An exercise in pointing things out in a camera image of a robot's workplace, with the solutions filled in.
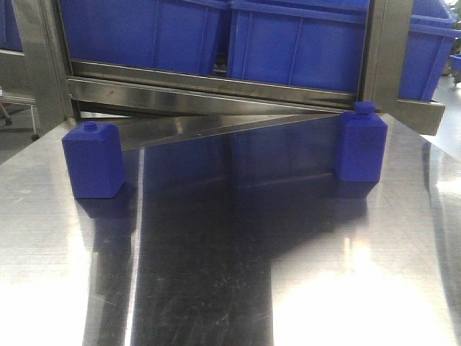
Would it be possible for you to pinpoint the blue bottle-shaped part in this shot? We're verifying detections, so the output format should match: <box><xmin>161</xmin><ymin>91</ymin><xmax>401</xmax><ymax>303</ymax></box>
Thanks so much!
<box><xmin>334</xmin><ymin>102</ymin><xmax>388</xmax><ymax>182</ymax></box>
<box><xmin>62</xmin><ymin>121</ymin><xmax>125</xmax><ymax>198</ymax></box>

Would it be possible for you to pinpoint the stainless steel shelf rack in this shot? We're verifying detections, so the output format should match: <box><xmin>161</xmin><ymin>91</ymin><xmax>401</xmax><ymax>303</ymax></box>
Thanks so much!
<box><xmin>13</xmin><ymin>1</ymin><xmax>445</xmax><ymax>135</ymax></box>

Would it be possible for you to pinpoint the blue plastic bin left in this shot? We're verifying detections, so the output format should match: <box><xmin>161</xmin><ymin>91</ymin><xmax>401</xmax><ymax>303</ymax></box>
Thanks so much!
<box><xmin>60</xmin><ymin>1</ymin><xmax>229</xmax><ymax>76</ymax></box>

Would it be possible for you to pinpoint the blue plastic bin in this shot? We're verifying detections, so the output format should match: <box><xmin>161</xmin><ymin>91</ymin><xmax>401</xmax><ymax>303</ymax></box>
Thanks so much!
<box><xmin>399</xmin><ymin>0</ymin><xmax>460</xmax><ymax>102</ymax></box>
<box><xmin>227</xmin><ymin>1</ymin><xmax>368</xmax><ymax>93</ymax></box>
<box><xmin>60</xmin><ymin>1</ymin><xmax>229</xmax><ymax>76</ymax></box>

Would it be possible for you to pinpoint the blue plastic bin middle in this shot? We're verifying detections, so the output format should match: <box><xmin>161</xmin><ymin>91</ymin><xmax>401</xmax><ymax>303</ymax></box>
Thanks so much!
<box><xmin>227</xmin><ymin>1</ymin><xmax>368</xmax><ymax>93</ymax></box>

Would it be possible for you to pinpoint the blue plastic bin right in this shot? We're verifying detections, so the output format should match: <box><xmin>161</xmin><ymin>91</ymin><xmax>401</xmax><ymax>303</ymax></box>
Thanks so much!
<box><xmin>399</xmin><ymin>0</ymin><xmax>460</xmax><ymax>102</ymax></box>

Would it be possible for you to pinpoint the small blue bin far right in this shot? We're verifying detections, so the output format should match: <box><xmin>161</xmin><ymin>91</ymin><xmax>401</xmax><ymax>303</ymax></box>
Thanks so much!
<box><xmin>449</xmin><ymin>54</ymin><xmax>461</xmax><ymax>74</ymax></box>

